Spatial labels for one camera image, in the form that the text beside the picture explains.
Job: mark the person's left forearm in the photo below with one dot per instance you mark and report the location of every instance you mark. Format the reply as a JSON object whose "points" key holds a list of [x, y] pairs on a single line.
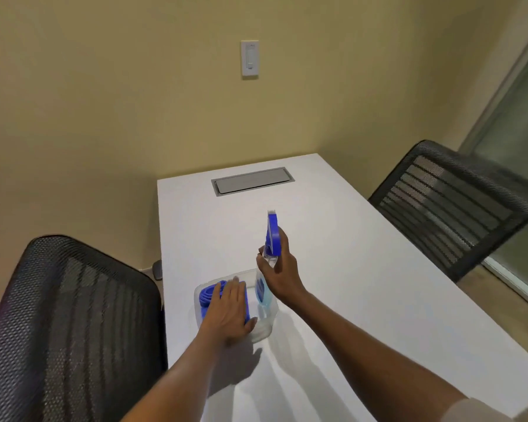
{"points": [[180, 382]]}

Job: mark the white wall light switch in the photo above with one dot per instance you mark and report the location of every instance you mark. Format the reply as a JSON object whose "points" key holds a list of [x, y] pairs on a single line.
{"points": [[250, 58]]}

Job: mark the clear spray bottle blue trigger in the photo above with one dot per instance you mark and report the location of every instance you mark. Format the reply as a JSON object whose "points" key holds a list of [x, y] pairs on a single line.
{"points": [[273, 235]]}

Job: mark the person's right hand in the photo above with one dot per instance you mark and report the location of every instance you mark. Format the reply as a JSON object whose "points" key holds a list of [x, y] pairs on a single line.
{"points": [[286, 276]]}

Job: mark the person's left thumb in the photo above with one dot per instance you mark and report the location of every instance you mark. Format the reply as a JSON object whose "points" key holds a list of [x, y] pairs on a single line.
{"points": [[251, 325]]}

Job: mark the person's left little finger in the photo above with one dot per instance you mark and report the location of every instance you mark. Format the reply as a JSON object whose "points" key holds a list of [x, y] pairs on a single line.
{"points": [[212, 306]]}

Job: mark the blue cleaning cloth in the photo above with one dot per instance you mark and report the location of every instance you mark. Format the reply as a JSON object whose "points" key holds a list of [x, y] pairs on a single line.
{"points": [[211, 295]]}

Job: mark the person's right thumb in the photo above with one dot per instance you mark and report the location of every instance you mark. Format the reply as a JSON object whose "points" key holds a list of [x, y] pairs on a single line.
{"points": [[264, 262]]}

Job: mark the person's left middle finger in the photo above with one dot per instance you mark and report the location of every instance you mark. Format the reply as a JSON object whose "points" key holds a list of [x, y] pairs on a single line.
{"points": [[233, 292]]}

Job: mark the beige sleeve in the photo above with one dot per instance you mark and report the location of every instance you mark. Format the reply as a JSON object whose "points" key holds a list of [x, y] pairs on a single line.
{"points": [[488, 410]]}

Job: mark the person's right forearm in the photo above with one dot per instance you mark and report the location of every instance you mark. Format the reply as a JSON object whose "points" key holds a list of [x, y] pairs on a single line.
{"points": [[369, 360]]}

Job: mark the clear plastic container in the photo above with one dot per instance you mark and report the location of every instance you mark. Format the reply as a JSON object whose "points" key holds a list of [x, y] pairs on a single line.
{"points": [[264, 325]]}

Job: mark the frosted glass door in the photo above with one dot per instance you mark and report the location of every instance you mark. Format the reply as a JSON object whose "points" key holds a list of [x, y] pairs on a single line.
{"points": [[517, 149]]}

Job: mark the black mesh office chair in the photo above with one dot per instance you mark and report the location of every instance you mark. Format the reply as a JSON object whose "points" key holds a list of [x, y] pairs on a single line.
{"points": [[453, 202], [70, 329]]}

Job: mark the grey chair armrest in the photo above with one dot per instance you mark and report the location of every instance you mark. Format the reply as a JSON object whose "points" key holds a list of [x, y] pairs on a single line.
{"points": [[158, 270]]}

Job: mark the person's left hand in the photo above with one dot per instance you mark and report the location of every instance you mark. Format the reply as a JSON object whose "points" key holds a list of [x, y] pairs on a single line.
{"points": [[226, 316]]}

